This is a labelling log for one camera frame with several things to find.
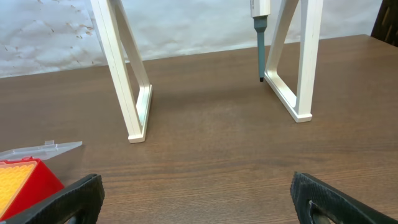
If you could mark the white and blue stand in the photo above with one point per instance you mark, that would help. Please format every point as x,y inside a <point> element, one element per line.
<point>118,77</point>

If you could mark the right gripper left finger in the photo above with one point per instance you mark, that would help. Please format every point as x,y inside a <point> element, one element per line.
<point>77,196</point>

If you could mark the white pipette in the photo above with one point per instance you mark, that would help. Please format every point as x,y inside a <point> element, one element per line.
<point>260,9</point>

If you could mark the red and yellow tip box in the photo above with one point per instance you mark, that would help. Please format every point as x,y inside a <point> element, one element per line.
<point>40,183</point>

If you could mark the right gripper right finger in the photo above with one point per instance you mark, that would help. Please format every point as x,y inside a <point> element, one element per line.
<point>345,202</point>

